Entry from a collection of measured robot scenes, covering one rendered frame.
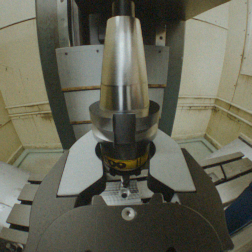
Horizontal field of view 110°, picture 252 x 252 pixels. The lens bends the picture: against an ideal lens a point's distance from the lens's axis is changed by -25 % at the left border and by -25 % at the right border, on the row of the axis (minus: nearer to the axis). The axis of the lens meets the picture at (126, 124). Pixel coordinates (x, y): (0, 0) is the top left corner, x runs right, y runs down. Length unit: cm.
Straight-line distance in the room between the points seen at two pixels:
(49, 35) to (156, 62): 48
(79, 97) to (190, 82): 91
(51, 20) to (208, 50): 113
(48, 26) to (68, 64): 20
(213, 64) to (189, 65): 26
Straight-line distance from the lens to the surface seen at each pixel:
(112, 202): 38
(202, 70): 120
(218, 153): 110
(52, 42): 64
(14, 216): 60
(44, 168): 119
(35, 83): 111
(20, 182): 101
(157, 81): 56
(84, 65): 54
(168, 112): 69
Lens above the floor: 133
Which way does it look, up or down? 28 degrees down
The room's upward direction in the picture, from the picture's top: straight up
